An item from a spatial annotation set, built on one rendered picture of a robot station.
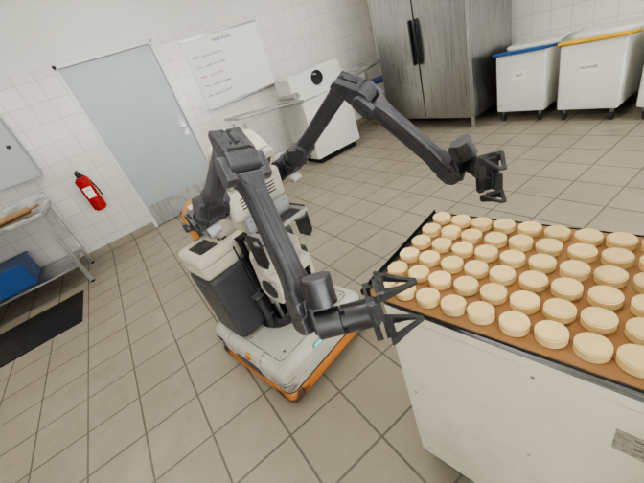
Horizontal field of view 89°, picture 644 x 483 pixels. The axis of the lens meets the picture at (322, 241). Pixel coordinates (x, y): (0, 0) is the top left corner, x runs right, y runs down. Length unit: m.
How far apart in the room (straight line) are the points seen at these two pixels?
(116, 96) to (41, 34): 0.81
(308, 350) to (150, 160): 3.87
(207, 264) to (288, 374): 0.62
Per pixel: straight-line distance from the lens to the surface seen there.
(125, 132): 4.95
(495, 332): 0.72
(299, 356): 1.63
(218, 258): 1.58
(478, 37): 4.65
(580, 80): 4.35
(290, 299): 0.70
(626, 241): 0.92
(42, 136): 4.93
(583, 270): 0.83
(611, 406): 0.79
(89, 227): 5.07
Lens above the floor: 1.44
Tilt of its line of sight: 30 degrees down
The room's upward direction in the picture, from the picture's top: 20 degrees counter-clockwise
